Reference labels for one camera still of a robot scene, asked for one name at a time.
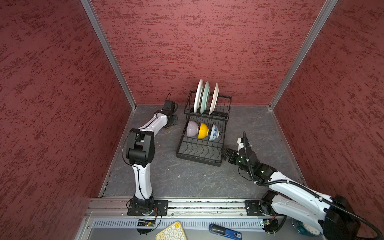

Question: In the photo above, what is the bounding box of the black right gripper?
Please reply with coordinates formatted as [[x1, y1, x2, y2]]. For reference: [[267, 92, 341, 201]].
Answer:
[[220, 148, 253, 175]]

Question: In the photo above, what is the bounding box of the white blue floral bowl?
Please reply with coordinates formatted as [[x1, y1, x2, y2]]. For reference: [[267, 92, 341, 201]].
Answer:
[[209, 125, 220, 141]]

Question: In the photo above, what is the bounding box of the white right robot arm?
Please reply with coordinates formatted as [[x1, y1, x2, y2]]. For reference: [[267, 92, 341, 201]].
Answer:
[[221, 147, 361, 240]]

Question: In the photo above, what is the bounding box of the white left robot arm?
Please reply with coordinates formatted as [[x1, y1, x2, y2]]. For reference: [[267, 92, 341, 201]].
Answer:
[[122, 108, 178, 216]]

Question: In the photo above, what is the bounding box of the black metal dish rack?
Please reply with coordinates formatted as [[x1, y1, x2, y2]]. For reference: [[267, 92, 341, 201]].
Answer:
[[176, 91, 232, 167]]

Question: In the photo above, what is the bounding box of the lilac ceramic bowl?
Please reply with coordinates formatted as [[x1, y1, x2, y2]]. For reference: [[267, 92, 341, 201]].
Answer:
[[187, 121, 199, 138]]

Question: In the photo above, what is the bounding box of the yellow bowl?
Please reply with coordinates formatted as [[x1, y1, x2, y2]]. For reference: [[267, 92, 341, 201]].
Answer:
[[198, 123, 210, 139]]

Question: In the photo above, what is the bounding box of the white plate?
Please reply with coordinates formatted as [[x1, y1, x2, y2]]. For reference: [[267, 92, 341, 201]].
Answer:
[[194, 79, 204, 113]]

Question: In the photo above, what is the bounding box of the mint green plate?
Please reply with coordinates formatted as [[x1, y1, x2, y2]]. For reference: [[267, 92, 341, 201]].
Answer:
[[200, 82, 211, 114]]

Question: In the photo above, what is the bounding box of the cream plate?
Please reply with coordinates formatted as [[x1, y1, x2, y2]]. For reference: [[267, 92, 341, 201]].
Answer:
[[209, 83, 220, 115]]

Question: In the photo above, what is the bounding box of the blue black marker tool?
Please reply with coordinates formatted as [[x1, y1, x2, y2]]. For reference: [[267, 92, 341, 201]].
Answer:
[[209, 224, 243, 240]]

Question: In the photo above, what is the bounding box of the yellow keypad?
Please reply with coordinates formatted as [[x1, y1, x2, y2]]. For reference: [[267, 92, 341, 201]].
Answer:
[[155, 221, 187, 240]]

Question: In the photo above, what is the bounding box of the teal analog clock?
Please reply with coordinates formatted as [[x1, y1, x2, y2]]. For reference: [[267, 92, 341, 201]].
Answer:
[[292, 219, 323, 237]]

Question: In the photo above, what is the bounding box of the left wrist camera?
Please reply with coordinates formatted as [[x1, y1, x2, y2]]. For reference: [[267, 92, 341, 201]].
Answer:
[[163, 100, 178, 114]]

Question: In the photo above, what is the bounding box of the black corrugated cable conduit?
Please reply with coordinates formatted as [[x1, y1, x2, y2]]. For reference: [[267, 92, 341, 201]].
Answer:
[[242, 131, 384, 240]]

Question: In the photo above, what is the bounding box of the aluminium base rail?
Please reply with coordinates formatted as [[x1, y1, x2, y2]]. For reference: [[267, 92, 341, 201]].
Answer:
[[86, 197, 328, 220]]

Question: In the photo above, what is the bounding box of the aluminium right corner post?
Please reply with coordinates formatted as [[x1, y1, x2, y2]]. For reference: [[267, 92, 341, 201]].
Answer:
[[269, 0, 338, 111]]

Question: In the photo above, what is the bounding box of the aluminium corner post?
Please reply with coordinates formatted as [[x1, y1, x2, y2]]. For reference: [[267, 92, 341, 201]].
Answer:
[[81, 0, 137, 110], [269, 0, 338, 111]]

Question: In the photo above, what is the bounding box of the aluminium left corner post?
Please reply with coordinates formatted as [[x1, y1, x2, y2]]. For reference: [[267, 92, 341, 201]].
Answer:
[[81, 0, 137, 110]]

